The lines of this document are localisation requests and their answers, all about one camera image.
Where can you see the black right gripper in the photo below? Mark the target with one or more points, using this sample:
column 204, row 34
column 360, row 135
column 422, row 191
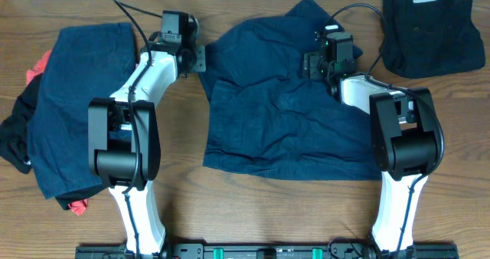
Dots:
column 309, row 66

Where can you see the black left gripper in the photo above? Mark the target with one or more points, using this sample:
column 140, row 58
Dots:
column 199, row 65

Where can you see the navy blue shorts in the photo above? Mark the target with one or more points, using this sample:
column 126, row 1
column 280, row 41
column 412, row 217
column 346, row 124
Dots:
column 266, row 119

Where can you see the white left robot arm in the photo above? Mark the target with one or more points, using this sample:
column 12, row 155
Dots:
column 123, row 140

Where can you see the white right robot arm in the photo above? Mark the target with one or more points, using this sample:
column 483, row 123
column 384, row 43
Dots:
column 406, row 137

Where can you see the black folded garment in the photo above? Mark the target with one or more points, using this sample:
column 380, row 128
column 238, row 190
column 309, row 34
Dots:
column 429, row 38

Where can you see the navy blue folded garment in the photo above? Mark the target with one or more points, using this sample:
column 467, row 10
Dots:
column 86, row 62

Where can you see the red printed garment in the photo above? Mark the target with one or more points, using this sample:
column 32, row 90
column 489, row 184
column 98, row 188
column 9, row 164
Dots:
column 80, row 206

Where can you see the black garment under pile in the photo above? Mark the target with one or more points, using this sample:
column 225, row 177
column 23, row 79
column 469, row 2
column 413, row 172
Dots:
column 17, row 128

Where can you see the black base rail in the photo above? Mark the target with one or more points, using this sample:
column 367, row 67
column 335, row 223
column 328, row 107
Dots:
column 336, row 250

